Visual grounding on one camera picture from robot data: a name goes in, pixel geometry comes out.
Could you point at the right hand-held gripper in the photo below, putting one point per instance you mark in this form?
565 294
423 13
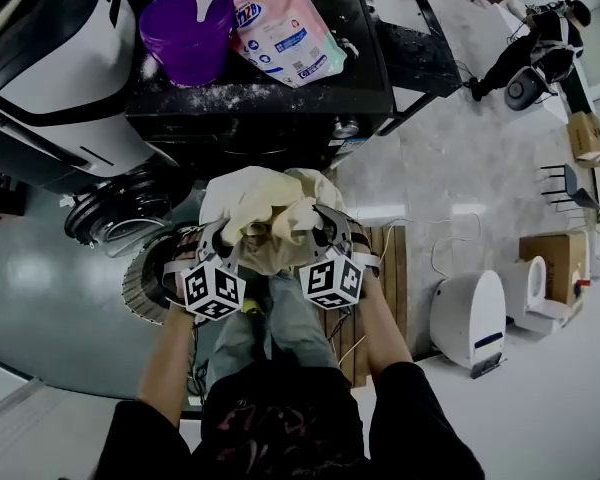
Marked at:
332 282

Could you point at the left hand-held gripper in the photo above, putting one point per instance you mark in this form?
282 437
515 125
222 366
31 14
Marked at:
213 289

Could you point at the cream beige clothes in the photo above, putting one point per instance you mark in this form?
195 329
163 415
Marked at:
265 208

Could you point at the woven laundry basket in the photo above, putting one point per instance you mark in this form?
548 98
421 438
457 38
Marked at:
141 288

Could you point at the black washing machine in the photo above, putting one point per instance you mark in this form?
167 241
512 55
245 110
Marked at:
260 128

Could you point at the white rounded robot base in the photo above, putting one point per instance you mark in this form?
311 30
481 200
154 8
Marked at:
467 318

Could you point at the person's right forearm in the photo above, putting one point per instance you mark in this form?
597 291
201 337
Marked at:
386 328

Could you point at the person's left forearm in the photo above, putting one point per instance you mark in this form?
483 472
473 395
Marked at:
166 363

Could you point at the wooden slatted board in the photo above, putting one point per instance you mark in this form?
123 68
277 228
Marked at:
391 293

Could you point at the person's grey jeans legs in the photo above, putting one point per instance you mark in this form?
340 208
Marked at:
290 318

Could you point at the person's black t-shirt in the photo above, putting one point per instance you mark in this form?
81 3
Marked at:
290 423

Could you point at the pink white detergent pouch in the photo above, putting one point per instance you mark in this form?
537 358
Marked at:
285 38

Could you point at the purple plastic bucket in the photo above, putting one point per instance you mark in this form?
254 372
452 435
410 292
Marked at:
187 43

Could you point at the white toilet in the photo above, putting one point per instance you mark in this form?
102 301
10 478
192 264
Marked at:
535 293

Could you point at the white and black appliance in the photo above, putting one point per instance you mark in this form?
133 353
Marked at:
65 83

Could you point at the large cardboard box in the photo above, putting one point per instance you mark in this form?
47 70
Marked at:
562 258

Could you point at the grey round device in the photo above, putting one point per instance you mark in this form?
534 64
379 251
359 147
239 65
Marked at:
524 88

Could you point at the black grey chair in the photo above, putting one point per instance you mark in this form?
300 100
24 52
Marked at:
572 188

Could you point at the small cardboard box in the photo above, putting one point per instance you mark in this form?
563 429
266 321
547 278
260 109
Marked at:
586 140

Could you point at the black metal table frame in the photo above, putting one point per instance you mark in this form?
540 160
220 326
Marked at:
420 53

